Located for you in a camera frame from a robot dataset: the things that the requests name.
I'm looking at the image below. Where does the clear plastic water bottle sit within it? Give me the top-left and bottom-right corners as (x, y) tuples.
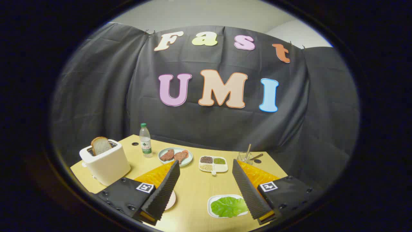
(139, 123), (153, 158)

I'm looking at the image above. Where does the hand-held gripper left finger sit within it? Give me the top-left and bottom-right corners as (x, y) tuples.
(94, 160), (181, 226)

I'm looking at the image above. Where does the white divided seasoning dish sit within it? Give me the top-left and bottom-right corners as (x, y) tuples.
(199, 156), (229, 175)

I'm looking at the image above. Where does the black backdrop cloth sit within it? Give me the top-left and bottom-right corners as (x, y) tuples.
(50, 22), (360, 193)

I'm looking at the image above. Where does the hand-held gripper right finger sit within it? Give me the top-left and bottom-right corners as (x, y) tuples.
(232, 159), (317, 225)

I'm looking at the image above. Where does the green lettuce leaf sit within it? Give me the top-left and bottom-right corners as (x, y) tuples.
(211, 197), (248, 218)

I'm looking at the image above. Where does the round pale blue plate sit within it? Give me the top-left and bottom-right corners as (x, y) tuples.
(158, 147), (193, 168)

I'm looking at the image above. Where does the slice of bread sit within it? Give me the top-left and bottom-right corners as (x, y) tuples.
(91, 137), (112, 156)

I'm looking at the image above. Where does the clear glass cup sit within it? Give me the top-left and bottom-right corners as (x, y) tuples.
(237, 151), (255, 165)

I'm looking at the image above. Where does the white rectangular plate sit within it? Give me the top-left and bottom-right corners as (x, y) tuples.
(207, 194), (248, 219)

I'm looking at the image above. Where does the white toaster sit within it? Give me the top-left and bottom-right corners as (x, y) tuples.
(79, 139), (131, 186)

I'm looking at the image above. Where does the round white plate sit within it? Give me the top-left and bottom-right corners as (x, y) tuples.
(164, 190), (176, 211)

